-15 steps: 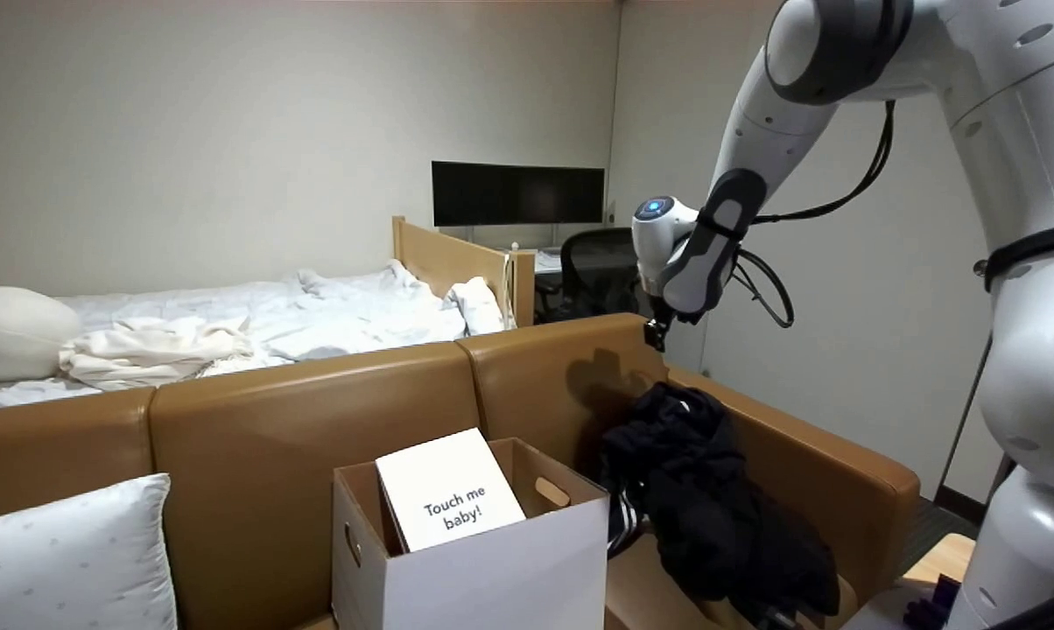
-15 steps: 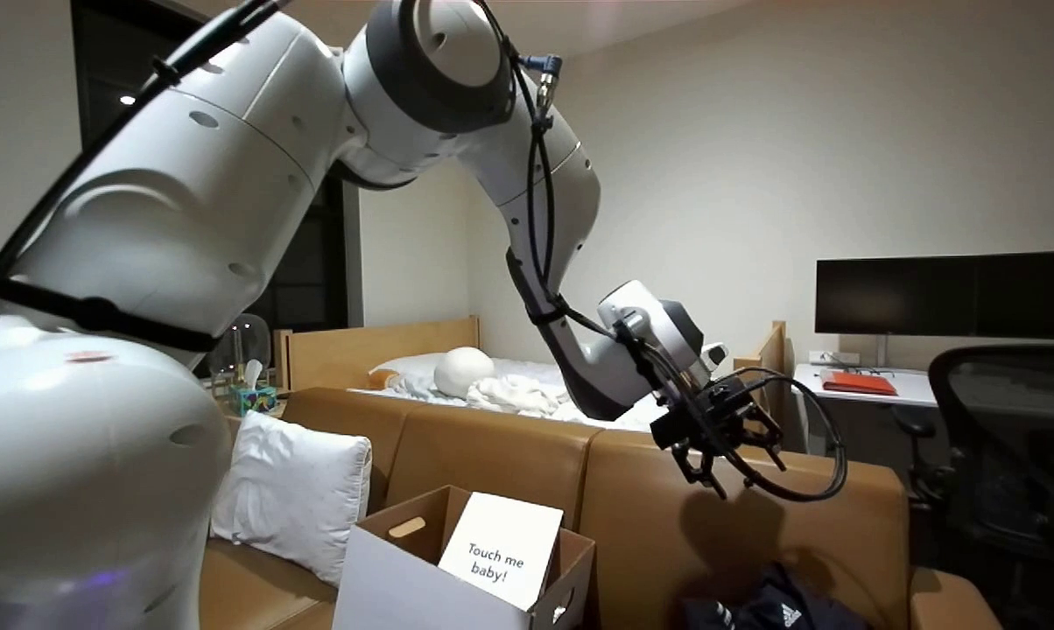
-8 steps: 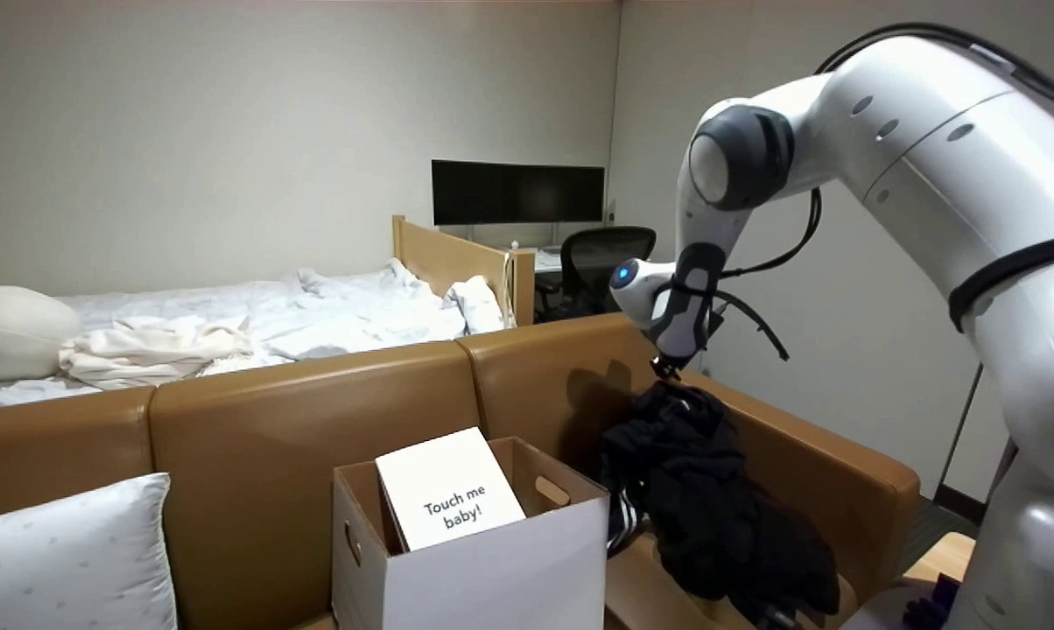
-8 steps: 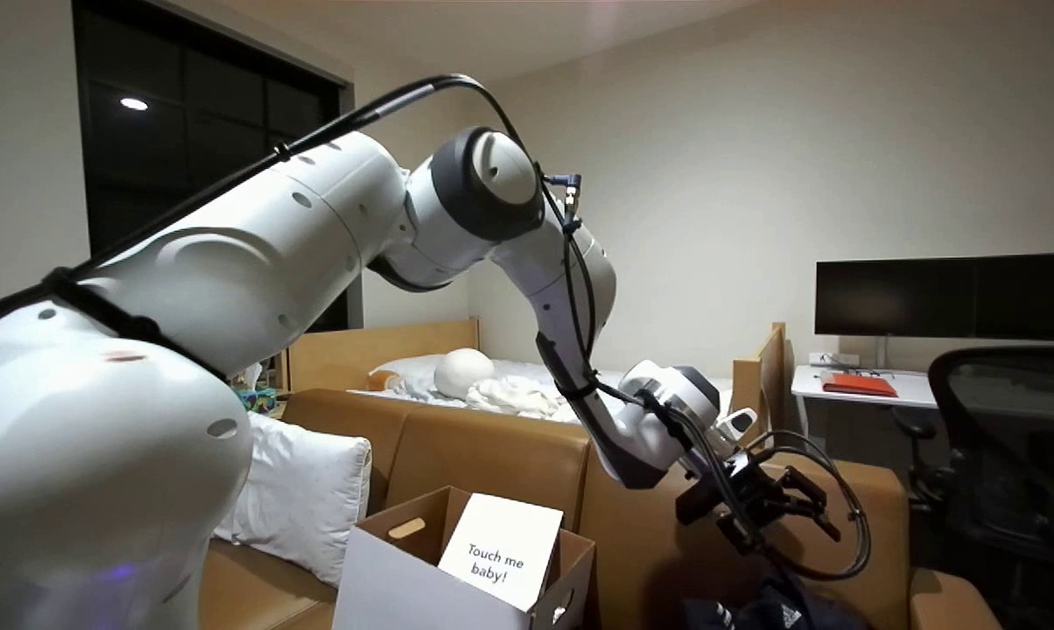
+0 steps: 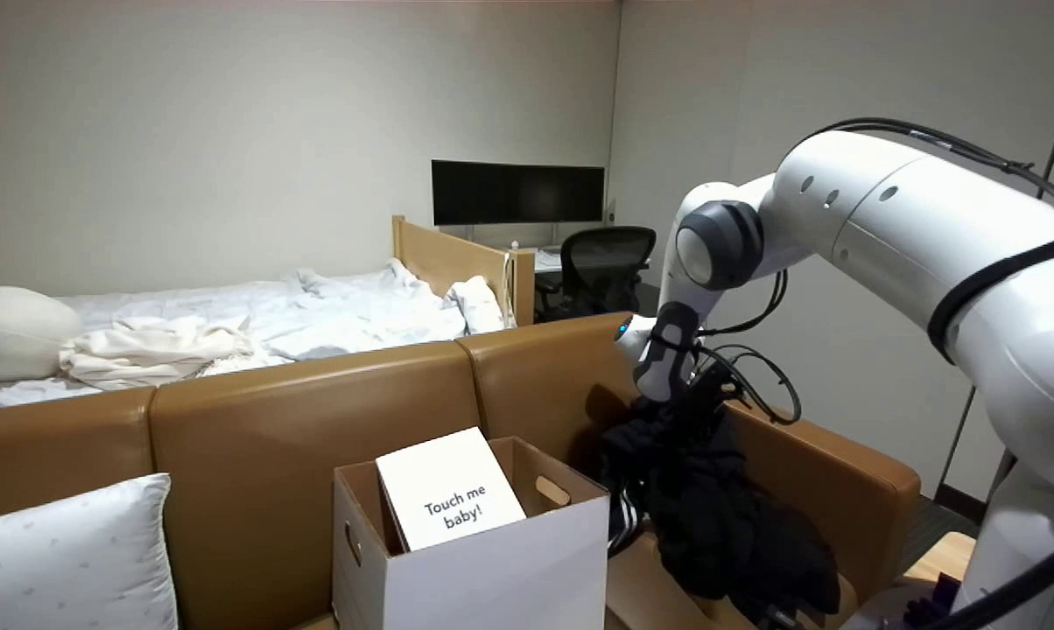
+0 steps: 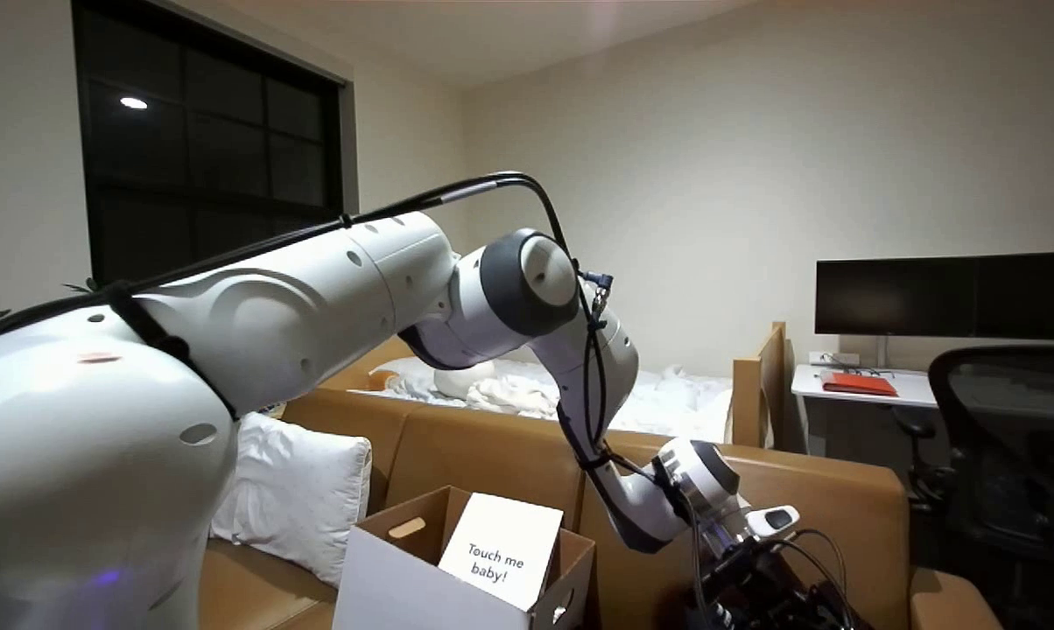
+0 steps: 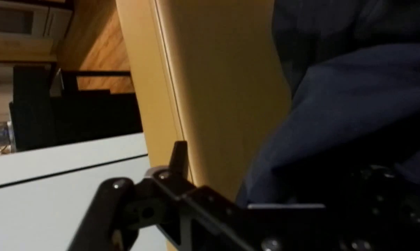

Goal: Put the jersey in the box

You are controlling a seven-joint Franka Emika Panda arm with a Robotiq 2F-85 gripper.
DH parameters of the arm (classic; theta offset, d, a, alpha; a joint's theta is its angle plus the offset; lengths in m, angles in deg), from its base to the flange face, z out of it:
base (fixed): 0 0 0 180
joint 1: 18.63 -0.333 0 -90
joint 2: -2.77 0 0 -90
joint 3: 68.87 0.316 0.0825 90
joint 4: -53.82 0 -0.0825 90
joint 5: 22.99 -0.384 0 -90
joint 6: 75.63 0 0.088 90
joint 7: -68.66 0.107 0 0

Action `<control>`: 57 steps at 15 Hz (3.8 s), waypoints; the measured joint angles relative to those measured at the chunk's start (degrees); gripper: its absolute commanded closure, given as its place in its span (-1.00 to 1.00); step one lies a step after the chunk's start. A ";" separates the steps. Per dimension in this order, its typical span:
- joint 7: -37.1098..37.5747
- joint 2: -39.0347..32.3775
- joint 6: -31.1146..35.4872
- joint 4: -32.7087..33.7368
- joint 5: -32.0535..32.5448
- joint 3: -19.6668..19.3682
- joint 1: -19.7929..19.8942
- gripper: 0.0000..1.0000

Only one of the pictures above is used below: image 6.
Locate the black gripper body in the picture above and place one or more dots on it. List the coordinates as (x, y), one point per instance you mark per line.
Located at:
(771, 588)

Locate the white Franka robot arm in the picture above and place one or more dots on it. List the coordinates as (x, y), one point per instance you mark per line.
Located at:
(282, 303)

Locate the white cardboard box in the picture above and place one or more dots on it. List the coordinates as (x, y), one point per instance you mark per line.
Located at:
(372, 588)

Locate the wooden bed footboard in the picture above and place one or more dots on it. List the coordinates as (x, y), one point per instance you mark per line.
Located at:
(762, 388)

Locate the white desk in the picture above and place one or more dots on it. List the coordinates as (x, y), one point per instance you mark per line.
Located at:
(864, 402)

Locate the white bed sheet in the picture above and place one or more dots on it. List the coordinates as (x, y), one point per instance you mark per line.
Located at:
(676, 402)

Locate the red book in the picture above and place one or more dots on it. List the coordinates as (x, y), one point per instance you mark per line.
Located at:
(858, 383)

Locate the small white desk item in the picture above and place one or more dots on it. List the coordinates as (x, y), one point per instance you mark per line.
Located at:
(836, 357)

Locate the black mesh office chair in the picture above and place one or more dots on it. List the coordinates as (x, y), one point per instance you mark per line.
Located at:
(1011, 467)

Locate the white printed card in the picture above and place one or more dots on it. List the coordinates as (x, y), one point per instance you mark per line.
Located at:
(499, 548)

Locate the crumpled white blanket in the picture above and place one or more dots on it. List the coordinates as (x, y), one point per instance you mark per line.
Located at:
(503, 388)

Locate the black flat monitor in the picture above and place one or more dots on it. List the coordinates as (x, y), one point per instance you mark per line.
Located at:
(957, 294)

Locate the wooden bed headboard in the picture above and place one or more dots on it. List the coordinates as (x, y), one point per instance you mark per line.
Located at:
(354, 367)

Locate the white dotted square pillow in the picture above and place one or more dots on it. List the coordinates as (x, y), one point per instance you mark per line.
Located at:
(298, 492)

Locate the dark window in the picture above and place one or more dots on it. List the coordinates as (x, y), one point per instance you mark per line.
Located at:
(197, 140)

